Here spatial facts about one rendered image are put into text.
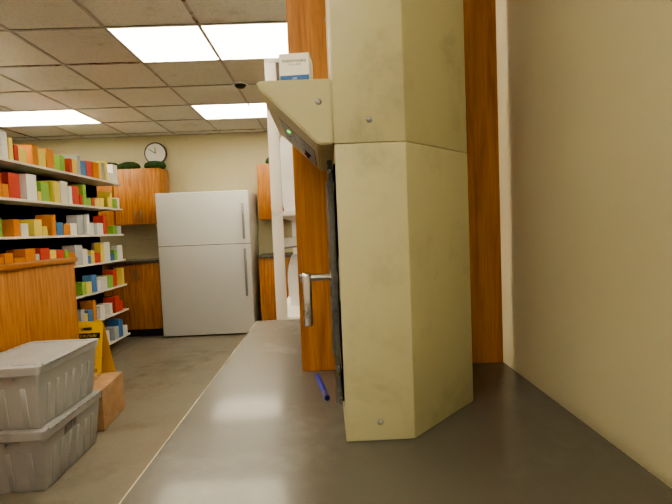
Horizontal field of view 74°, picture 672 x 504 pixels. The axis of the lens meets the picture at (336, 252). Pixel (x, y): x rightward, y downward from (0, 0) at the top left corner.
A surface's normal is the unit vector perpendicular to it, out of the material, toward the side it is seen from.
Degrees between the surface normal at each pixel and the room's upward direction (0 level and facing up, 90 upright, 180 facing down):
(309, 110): 90
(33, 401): 95
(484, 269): 90
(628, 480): 0
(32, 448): 95
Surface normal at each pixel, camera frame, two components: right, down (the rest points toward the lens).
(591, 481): -0.04, -1.00
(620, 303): -1.00, 0.04
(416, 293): 0.72, 0.00
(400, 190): 0.02, 0.05
